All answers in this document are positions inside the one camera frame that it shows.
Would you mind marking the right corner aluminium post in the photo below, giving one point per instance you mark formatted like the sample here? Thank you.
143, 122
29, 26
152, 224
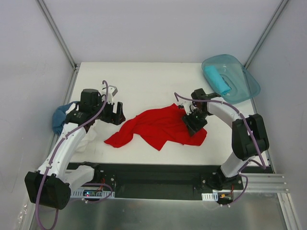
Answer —
271, 23

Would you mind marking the teal translucent plastic bin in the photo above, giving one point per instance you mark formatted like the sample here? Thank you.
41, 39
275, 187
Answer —
243, 85

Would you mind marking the red t shirt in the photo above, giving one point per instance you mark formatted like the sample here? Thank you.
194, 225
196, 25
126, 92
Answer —
156, 127

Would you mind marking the aluminium rail profile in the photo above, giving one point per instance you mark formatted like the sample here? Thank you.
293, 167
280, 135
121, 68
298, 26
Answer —
266, 183

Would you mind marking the right slotted cable duct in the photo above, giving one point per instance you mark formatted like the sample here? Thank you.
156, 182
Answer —
210, 196

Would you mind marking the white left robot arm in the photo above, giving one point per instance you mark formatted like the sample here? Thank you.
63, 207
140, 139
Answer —
50, 185

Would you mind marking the left corner aluminium post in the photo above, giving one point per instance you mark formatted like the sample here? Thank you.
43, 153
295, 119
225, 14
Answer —
55, 30

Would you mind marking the white t shirt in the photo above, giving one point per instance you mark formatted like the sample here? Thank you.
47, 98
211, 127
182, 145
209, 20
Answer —
90, 135

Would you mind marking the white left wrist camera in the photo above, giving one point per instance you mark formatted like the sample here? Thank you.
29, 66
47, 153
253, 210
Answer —
108, 93

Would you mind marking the corner aluminium post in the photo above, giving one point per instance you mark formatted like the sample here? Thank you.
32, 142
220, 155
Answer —
271, 23
55, 30

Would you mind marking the rolled teal t shirt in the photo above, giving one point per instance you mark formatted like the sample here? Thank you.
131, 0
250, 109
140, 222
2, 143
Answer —
217, 80

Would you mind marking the blue t shirt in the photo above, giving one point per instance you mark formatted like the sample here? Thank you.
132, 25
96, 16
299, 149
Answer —
58, 118

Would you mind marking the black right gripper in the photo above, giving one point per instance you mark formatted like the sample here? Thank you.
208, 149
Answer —
195, 123

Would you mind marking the slotted cable duct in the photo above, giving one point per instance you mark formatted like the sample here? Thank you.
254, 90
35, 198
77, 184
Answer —
210, 196
92, 194

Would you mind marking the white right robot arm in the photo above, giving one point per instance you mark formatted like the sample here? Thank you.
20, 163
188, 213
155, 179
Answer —
249, 137

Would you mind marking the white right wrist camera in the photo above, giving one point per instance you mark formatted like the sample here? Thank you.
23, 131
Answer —
186, 106

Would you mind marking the left slotted cable duct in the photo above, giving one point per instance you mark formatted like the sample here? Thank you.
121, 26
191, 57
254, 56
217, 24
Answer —
92, 194

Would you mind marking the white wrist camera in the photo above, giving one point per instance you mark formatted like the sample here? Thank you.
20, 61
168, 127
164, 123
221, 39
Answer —
186, 106
108, 93

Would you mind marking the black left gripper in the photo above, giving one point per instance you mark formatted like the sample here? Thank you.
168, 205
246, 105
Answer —
111, 115

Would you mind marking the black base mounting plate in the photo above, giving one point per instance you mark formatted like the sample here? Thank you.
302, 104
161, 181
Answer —
150, 181

